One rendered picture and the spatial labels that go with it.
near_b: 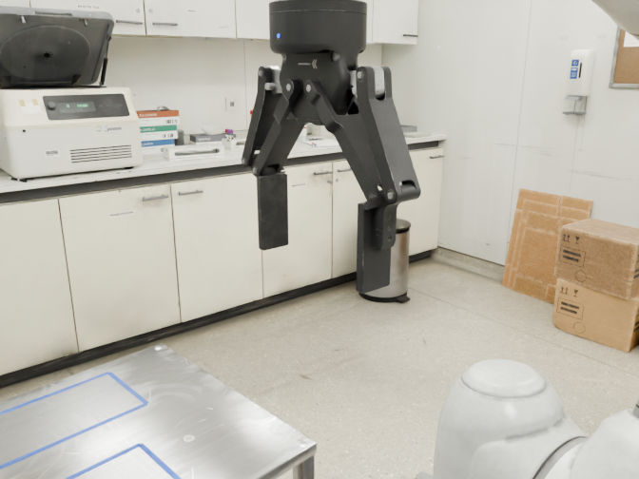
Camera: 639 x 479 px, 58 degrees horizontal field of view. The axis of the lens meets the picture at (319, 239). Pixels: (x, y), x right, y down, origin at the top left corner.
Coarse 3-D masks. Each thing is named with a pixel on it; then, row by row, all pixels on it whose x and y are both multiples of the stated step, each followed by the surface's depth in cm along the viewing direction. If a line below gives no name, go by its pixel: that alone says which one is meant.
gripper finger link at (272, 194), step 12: (264, 180) 52; (276, 180) 53; (264, 192) 52; (276, 192) 53; (264, 204) 52; (276, 204) 53; (264, 216) 53; (276, 216) 54; (264, 228) 53; (276, 228) 54; (264, 240) 53; (276, 240) 54
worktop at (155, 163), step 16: (304, 144) 345; (144, 160) 289; (160, 160) 289; (192, 160) 289; (208, 160) 289; (224, 160) 289; (240, 160) 294; (0, 176) 247; (48, 176) 247; (64, 176) 247; (80, 176) 247; (96, 176) 250; (112, 176) 254; (128, 176) 259; (0, 192) 228
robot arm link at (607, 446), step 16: (624, 416) 62; (608, 432) 62; (624, 432) 60; (560, 448) 67; (576, 448) 66; (592, 448) 62; (608, 448) 60; (624, 448) 59; (544, 464) 66; (560, 464) 65; (576, 464) 63; (592, 464) 61; (608, 464) 60; (624, 464) 58
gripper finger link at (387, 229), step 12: (408, 192) 40; (384, 204) 41; (396, 204) 42; (372, 216) 42; (384, 216) 41; (396, 216) 42; (372, 228) 42; (384, 228) 42; (372, 240) 43; (384, 240) 42
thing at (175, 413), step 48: (48, 384) 100; (96, 384) 100; (144, 384) 100; (192, 384) 100; (0, 432) 87; (48, 432) 87; (96, 432) 87; (144, 432) 87; (192, 432) 87; (240, 432) 87; (288, 432) 87
